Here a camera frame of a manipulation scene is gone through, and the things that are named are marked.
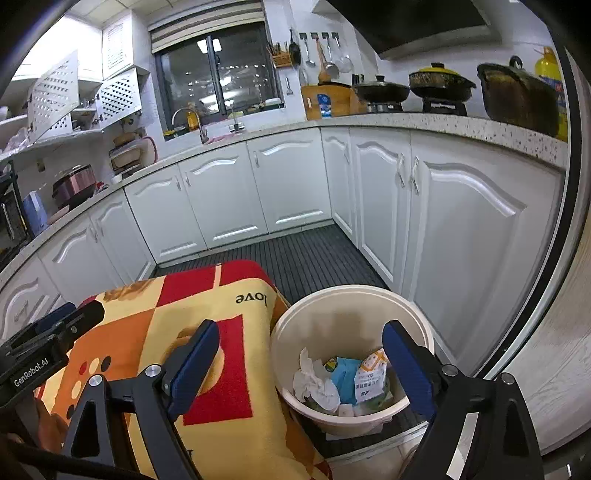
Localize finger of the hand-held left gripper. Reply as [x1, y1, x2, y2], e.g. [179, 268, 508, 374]
[44, 300, 106, 347]
[7, 302, 78, 344]

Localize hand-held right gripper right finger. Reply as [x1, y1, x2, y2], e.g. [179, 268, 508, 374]
[382, 319, 546, 480]

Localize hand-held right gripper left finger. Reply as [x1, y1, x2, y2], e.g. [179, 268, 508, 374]
[60, 319, 221, 480]

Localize white cardboard medicine box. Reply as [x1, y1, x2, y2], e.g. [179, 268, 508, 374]
[353, 348, 389, 408]

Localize blue wet wipe packet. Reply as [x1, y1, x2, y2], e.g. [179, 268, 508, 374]
[330, 357, 366, 406]

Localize beige plastic waste bin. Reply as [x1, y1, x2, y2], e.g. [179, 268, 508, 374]
[270, 285, 435, 439]

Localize orange yellow red printed blanket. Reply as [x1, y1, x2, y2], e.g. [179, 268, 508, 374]
[34, 260, 333, 480]

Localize crumpled white tissue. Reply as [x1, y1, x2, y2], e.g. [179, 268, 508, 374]
[293, 347, 341, 411]

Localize blue carton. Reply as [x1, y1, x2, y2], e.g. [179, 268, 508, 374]
[23, 191, 50, 237]

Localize black countertop oven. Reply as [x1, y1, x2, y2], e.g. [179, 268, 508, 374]
[0, 161, 34, 265]

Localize dark red rice cooker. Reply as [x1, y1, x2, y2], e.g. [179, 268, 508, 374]
[52, 164, 99, 212]

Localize dark striped floor mat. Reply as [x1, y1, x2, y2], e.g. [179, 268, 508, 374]
[151, 223, 389, 306]

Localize white countertop appliance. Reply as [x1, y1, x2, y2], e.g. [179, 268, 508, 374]
[109, 134, 158, 175]

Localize white kitchen base cabinets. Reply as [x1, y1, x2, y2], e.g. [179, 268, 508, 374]
[0, 127, 566, 370]

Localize white perforated cabinet door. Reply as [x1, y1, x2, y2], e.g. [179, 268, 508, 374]
[95, 68, 145, 127]
[27, 50, 80, 140]

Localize chrome kitchen faucet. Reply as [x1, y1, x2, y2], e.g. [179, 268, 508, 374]
[172, 107, 210, 145]

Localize gas stove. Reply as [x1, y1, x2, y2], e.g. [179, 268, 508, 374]
[367, 98, 468, 117]

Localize kitchen window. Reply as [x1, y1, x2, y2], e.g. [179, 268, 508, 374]
[151, 21, 283, 131]

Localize black wok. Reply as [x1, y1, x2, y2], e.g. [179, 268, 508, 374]
[353, 75, 411, 104]

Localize wooden cutting board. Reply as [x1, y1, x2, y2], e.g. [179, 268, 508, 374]
[300, 82, 365, 121]

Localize yellow lidded clay pot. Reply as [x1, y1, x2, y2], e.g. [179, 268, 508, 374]
[409, 62, 476, 102]

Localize large black stock pot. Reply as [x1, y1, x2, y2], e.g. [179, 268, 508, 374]
[477, 55, 561, 138]

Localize hanging kitchen utensils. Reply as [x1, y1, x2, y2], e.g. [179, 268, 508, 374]
[302, 33, 352, 85]

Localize wooden chopstick holder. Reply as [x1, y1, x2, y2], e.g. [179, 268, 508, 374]
[267, 41, 294, 70]

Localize yellow oil bottle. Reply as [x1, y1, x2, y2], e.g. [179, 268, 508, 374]
[534, 46, 570, 142]

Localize dark range hood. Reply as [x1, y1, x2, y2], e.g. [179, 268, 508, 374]
[311, 0, 492, 61]

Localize white wall shelf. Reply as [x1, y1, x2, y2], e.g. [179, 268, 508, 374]
[0, 106, 105, 160]

